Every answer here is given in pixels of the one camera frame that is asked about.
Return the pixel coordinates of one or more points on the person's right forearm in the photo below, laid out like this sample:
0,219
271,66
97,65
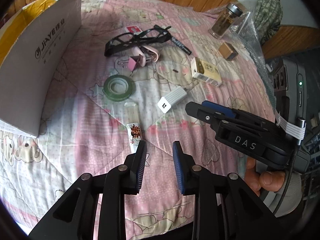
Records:
292,195

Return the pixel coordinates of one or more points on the white floral printed lighter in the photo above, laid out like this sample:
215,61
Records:
135,132

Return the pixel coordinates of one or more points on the small gold box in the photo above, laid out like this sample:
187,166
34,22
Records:
227,51

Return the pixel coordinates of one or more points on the green tape roll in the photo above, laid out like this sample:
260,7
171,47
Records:
107,88

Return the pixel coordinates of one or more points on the cluttered storage shelf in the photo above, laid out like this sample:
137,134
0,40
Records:
312,150

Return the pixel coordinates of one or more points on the black frame glasses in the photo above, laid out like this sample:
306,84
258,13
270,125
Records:
110,50

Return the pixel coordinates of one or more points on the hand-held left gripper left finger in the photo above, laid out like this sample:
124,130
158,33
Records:
140,170

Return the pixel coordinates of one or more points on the white charger plug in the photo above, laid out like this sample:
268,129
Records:
172,97

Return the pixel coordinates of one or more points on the glass tea bottle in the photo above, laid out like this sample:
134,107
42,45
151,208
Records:
222,22

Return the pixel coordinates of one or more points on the pink printed blanket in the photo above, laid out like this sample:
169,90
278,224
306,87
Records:
75,155

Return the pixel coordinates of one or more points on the black marker pen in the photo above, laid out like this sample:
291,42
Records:
181,45

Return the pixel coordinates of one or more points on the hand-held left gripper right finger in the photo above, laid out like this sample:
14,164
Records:
178,167

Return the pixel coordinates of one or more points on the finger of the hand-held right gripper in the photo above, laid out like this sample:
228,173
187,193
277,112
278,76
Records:
220,108
200,111

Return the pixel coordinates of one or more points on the camouflage cloth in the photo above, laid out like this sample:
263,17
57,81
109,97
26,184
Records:
268,12

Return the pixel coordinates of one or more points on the person's right hand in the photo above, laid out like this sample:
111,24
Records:
267,180

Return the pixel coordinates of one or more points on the pink metal clipper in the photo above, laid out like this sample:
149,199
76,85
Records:
155,55

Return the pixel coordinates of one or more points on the beige tissue packet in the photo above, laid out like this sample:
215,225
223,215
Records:
207,73

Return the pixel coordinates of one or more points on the wooden furniture panel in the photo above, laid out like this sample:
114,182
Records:
287,37

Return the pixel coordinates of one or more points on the white cardboard box yellow tape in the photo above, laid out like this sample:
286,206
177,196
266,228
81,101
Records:
37,80

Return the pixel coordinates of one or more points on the red white card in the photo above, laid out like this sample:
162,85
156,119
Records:
133,29

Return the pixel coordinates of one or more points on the clear bubble wrap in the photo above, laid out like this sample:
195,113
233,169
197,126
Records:
252,42

